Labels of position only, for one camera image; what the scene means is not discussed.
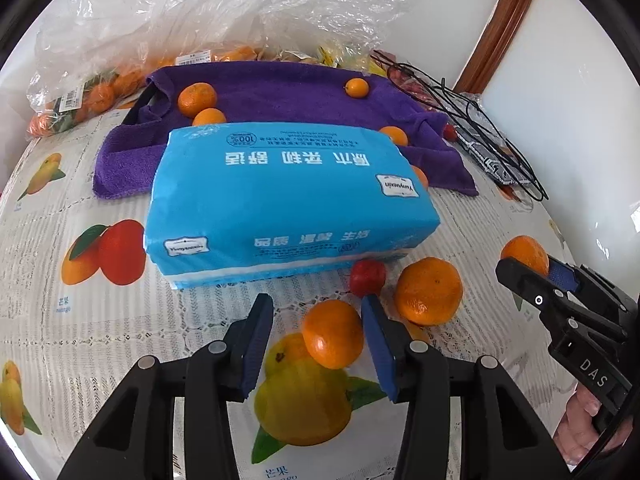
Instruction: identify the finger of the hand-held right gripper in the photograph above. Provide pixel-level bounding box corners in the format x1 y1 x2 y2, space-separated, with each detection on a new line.
547 255 639 329
495 257 628 342

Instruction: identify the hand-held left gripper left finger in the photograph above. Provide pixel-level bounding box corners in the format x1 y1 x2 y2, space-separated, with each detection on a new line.
57 292 275 480

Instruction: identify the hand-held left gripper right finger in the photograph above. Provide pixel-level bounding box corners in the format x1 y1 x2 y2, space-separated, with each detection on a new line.
361 294 571 480

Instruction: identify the small red round fruit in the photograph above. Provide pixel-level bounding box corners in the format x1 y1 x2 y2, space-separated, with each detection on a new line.
349 259 387 298

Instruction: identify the bag of red fruits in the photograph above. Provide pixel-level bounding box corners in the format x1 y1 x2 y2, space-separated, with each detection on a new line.
372 50 431 106

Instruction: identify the person's right hand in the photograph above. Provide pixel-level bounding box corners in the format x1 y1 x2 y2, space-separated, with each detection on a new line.
552 385 633 466

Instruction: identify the fruit-print tablecloth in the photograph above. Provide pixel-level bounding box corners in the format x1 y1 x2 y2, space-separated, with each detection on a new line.
0 105 596 480

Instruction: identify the blue tissue pack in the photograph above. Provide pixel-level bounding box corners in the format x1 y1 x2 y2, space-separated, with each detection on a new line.
144 121 442 290

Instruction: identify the purple towel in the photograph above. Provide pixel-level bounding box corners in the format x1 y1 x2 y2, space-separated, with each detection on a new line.
92 60 480 198

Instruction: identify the clear bag of oranges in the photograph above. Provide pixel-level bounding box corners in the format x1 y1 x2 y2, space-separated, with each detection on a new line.
25 0 161 138

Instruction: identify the tall clear plastic bag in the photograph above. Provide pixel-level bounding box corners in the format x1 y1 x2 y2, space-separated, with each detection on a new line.
145 0 301 66

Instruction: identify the black cable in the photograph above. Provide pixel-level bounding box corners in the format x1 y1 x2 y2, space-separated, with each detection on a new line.
372 50 551 202

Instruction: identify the brown wooden door frame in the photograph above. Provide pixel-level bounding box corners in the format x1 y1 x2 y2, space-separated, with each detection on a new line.
455 0 545 95

